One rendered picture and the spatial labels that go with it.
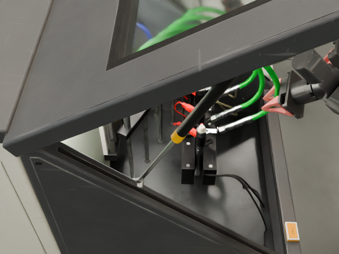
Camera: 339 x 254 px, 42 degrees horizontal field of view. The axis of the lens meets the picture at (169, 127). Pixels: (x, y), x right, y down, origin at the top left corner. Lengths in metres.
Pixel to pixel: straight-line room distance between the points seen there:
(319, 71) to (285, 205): 0.44
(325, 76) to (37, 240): 0.70
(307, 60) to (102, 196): 0.50
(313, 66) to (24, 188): 0.61
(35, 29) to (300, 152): 1.99
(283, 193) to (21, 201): 0.72
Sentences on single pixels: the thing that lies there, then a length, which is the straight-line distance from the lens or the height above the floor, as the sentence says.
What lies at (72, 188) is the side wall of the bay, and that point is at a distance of 0.80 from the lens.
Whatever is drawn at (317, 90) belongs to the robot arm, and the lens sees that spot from 1.03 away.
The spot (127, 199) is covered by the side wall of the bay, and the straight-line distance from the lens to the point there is 0.82.
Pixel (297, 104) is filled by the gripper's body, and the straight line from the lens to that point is 1.07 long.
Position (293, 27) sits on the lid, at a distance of 0.51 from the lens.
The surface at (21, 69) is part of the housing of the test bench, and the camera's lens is 0.79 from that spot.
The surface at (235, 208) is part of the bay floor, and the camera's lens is 1.37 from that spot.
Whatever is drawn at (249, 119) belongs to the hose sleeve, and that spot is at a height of 1.15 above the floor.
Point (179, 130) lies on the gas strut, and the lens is 0.68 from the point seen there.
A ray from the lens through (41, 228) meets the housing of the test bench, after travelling 0.96.
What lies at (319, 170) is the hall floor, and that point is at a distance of 2.57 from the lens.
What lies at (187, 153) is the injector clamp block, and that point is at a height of 0.98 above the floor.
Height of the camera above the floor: 2.01
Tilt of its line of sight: 50 degrees down
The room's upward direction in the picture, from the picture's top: straight up
